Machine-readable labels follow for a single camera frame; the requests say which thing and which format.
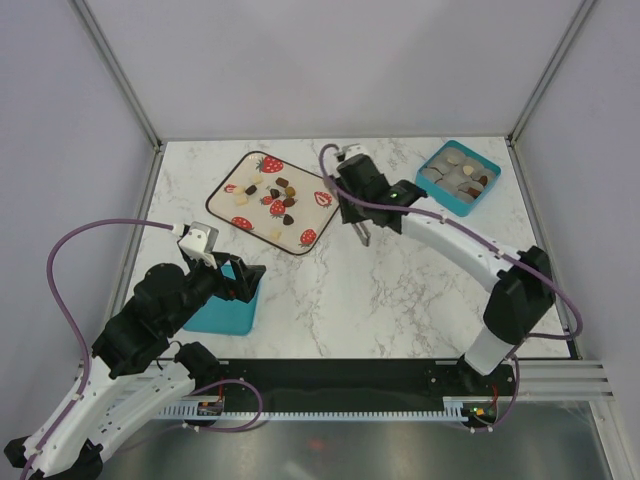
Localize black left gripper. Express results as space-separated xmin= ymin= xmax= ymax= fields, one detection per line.
xmin=166 ymin=250 xmax=266 ymax=333

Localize metal serving tongs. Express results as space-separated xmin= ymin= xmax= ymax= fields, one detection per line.
xmin=351 ymin=221 xmax=371 ymax=247

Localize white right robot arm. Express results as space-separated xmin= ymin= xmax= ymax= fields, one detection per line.
xmin=323 ymin=152 xmax=556 ymax=395

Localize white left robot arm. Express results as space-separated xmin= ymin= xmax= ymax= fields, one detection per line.
xmin=4 ymin=253 xmax=266 ymax=479

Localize teal chocolate box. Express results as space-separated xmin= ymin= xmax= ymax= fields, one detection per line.
xmin=415 ymin=140 xmax=502 ymax=217

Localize teal box lid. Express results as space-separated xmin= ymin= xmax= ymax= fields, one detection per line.
xmin=183 ymin=290 xmax=259 ymax=336

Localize strawberry print tray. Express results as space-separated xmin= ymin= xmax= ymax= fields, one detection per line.
xmin=205 ymin=151 xmax=338 ymax=256

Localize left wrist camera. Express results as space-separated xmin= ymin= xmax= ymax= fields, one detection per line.
xmin=177 ymin=221 xmax=219 ymax=268

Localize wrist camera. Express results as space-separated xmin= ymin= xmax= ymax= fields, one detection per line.
xmin=336 ymin=143 xmax=370 ymax=162
xmin=177 ymin=221 xmax=219 ymax=268

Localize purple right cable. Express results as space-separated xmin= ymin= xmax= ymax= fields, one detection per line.
xmin=318 ymin=143 xmax=585 ymax=434

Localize purple cable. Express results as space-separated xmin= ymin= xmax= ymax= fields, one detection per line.
xmin=18 ymin=218 xmax=184 ymax=480
xmin=318 ymin=143 xmax=585 ymax=434

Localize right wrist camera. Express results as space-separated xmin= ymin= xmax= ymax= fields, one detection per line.
xmin=336 ymin=143 xmax=370 ymax=162

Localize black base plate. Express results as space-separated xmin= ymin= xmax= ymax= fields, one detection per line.
xmin=218 ymin=359 xmax=515 ymax=414

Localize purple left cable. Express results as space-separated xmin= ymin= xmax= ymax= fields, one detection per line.
xmin=18 ymin=218 xmax=184 ymax=480

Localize aluminium frame rail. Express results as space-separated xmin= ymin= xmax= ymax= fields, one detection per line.
xmin=74 ymin=357 xmax=616 ymax=424

